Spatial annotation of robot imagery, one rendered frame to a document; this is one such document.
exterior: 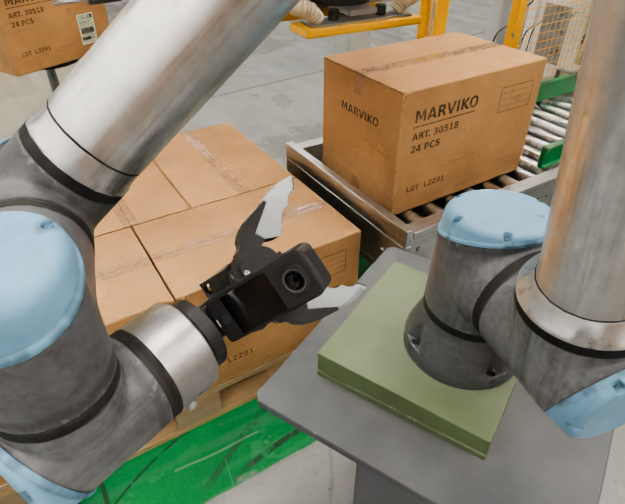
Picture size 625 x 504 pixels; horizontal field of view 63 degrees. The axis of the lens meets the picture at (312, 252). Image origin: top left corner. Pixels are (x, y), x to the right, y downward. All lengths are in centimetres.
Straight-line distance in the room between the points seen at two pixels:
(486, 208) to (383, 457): 38
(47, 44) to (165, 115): 268
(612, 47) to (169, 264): 125
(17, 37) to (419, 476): 267
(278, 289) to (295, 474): 124
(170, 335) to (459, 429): 49
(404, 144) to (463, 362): 87
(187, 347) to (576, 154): 36
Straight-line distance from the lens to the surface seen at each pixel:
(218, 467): 168
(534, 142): 232
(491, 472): 83
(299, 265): 42
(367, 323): 90
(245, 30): 39
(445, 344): 80
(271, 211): 53
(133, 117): 40
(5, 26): 296
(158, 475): 170
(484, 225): 69
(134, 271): 149
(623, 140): 45
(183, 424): 173
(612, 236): 50
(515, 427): 88
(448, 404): 81
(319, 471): 165
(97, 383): 38
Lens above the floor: 143
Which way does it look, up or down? 37 degrees down
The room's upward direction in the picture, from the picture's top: straight up
